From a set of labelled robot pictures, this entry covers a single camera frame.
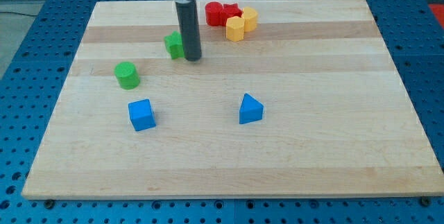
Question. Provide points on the yellow hexagon block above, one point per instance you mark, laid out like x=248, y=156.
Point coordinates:
x=234, y=29

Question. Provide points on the green cylinder block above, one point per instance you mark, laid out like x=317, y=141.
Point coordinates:
x=126, y=75

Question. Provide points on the wooden board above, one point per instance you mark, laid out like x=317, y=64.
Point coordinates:
x=337, y=122

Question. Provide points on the blue triangle block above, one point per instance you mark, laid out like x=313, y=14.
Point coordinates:
x=250, y=110

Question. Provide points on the red cylinder block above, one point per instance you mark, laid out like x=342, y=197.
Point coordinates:
x=212, y=13

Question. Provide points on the green star block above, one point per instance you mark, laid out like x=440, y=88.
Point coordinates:
x=173, y=45

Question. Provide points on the blue cube block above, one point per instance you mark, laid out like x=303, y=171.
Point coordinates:
x=141, y=115

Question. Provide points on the red star block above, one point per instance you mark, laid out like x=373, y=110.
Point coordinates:
x=228, y=11

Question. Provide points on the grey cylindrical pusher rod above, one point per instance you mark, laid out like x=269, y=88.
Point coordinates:
x=189, y=30

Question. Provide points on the yellow heart block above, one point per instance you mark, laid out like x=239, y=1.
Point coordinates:
x=250, y=16

